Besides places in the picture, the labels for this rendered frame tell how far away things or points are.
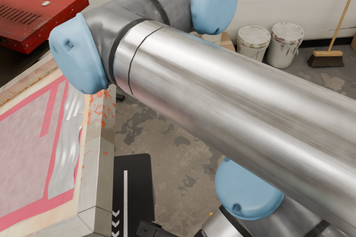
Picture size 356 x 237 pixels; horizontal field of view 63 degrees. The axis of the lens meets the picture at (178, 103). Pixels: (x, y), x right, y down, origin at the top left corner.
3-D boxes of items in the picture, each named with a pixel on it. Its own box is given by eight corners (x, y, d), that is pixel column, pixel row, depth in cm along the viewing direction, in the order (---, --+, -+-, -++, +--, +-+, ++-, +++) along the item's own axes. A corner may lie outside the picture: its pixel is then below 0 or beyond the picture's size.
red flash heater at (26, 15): (39, -10, 203) (33, -27, 194) (94, 3, 191) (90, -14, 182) (-35, 38, 166) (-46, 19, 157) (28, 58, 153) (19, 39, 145)
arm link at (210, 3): (187, 63, 33) (127, 40, 39) (243, 23, 38) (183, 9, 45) (177, -6, 28) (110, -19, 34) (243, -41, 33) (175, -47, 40)
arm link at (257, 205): (331, 209, 27) (323, 220, 36) (247, 129, 33) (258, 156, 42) (268, 267, 26) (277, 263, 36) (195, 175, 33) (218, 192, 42)
